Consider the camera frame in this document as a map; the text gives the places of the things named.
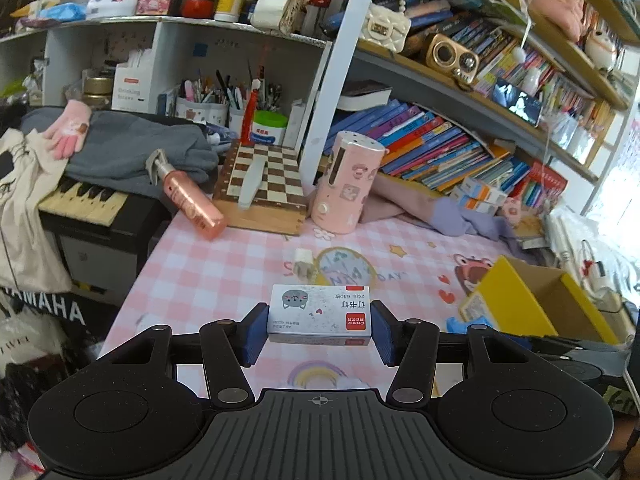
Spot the white plastic stick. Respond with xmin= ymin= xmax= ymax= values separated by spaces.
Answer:
xmin=237 ymin=152 xmax=268 ymax=209

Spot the white plug adapter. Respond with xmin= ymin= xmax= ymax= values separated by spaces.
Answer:
xmin=294 ymin=247 xmax=317 ymax=282

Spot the gold tin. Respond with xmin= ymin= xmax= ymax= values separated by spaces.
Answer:
xmin=81 ymin=76 xmax=113 ymax=110

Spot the white storage box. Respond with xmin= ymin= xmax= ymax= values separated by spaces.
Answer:
xmin=550 ymin=110 xmax=601 ymax=153

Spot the white shelf unit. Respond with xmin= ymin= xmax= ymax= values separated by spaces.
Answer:
xmin=0 ymin=15 xmax=333 ymax=151

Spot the pink pig plush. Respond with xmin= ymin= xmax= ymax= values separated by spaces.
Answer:
xmin=500 ymin=197 xmax=525 ymax=223

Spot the black thick book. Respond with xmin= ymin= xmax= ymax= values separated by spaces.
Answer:
xmin=339 ymin=80 xmax=393 ymax=111

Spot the wooden chessboard box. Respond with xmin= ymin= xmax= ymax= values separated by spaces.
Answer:
xmin=212 ymin=140 xmax=308 ymax=237

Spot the white cat print staples box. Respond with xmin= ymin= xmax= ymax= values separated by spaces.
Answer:
xmin=266 ymin=284 xmax=373 ymax=347

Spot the red slim figure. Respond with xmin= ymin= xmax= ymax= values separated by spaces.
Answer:
xmin=241 ymin=79 xmax=263 ymax=146

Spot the pink plush toy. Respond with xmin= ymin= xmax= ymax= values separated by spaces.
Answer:
xmin=529 ymin=0 xmax=585 ymax=41

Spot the grey garment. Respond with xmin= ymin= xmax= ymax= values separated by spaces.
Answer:
xmin=20 ymin=109 xmax=221 ymax=186

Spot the white plastic bag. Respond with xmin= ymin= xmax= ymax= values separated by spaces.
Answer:
xmin=0 ymin=305 xmax=88 ymax=381

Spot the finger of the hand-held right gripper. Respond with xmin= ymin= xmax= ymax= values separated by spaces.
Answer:
xmin=525 ymin=336 xmax=630 ymax=362

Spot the white charger with cable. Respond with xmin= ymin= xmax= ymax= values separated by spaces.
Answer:
xmin=580 ymin=239 xmax=608 ymax=281

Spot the pink checked covered desktop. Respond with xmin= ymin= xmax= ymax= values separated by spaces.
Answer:
xmin=100 ymin=210 xmax=626 ymax=401

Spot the pink spray bottle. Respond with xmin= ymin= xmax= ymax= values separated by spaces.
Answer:
xmin=145 ymin=149 xmax=227 ymax=242

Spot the assorted stationery row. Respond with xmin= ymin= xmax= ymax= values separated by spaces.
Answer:
xmin=470 ymin=17 xmax=618 ymax=126

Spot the green lid white jar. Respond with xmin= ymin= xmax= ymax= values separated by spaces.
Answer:
xmin=251 ymin=110 xmax=290 ymax=147

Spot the purple cloth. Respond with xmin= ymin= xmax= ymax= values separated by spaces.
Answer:
xmin=362 ymin=172 xmax=531 ymax=241

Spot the blue plastic bag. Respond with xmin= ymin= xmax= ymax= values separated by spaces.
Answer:
xmin=40 ymin=2 xmax=87 ymax=22

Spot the bunch of pens and brushes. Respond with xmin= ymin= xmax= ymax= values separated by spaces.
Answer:
xmin=177 ymin=57 xmax=283 ymax=113

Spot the camouflage cloth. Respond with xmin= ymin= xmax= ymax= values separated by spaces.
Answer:
xmin=602 ymin=384 xmax=640 ymax=417

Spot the pink glove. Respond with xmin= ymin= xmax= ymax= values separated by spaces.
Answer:
xmin=44 ymin=100 xmax=93 ymax=160

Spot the white printed bag heap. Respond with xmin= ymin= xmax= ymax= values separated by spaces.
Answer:
xmin=542 ymin=207 xmax=640 ymax=311

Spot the grey wooden bookshelf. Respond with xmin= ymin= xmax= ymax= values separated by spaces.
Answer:
xmin=300 ymin=0 xmax=640 ymax=186

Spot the orange white carton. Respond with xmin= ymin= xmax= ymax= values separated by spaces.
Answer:
xmin=451 ymin=191 xmax=496 ymax=215
xmin=465 ymin=176 xmax=507 ymax=201

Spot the gold retro radio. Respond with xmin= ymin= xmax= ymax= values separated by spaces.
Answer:
xmin=426 ymin=34 xmax=481 ymax=83

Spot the red printed box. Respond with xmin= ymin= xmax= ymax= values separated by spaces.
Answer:
xmin=520 ymin=162 xmax=569 ymax=211

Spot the white red label box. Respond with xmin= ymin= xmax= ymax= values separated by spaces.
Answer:
xmin=111 ymin=50 xmax=156 ymax=113

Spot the white round toy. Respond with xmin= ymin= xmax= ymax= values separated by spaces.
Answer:
xmin=585 ymin=30 xmax=618 ymax=72

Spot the black phone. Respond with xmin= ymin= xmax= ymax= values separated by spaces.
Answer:
xmin=492 ymin=80 xmax=543 ymax=127

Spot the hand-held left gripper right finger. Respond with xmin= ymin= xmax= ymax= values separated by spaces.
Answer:
xmin=372 ymin=301 xmax=531 ymax=407

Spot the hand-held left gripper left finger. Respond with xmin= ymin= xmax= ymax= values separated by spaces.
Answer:
xmin=102 ymin=302 xmax=271 ymax=407

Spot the black electric keyboard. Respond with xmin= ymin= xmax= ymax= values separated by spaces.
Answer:
xmin=37 ymin=177 xmax=173 ymax=301

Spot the white tote bag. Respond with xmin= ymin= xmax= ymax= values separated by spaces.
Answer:
xmin=0 ymin=127 xmax=73 ymax=293

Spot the white pen holder cup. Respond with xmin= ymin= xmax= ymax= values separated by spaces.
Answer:
xmin=175 ymin=95 xmax=230 ymax=126

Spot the row of colourful books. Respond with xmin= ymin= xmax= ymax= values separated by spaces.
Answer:
xmin=320 ymin=97 xmax=531 ymax=196

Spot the yellow cardboard box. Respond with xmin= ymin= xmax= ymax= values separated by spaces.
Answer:
xmin=459 ymin=255 xmax=623 ymax=346

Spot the pink printed cylinder humidifier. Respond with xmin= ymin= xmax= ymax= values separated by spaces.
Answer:
xmin=309 ymin=130 xmax=387 ymax=235

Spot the white quilted handbag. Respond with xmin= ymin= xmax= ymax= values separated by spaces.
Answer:
xmin=359 ymin=2 xmax=412 ymax=53

